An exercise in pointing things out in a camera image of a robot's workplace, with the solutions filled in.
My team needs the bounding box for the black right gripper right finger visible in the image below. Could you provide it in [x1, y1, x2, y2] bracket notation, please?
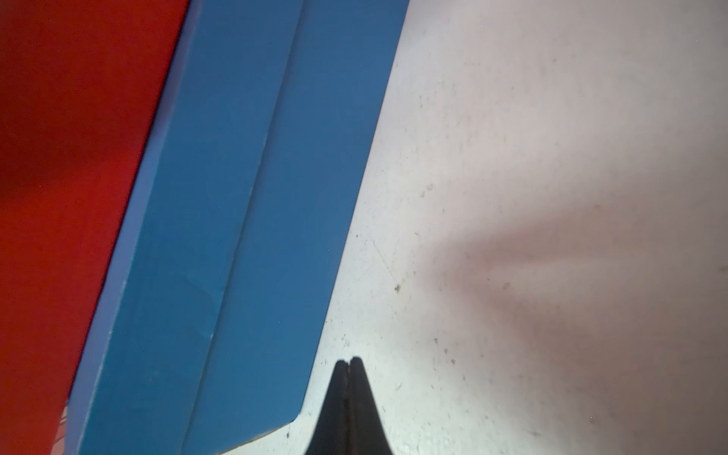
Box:
[346, 358, 394, 455]

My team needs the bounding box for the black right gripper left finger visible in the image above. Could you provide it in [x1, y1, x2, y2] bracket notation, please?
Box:
[304, 360, 349, 455]

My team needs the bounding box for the red shoebox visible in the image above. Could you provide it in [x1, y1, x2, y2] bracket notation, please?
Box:
[1, 1, 188, 454]

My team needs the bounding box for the blue shoebox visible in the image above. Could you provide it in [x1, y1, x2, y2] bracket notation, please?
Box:
[66, 1, 408, 454]

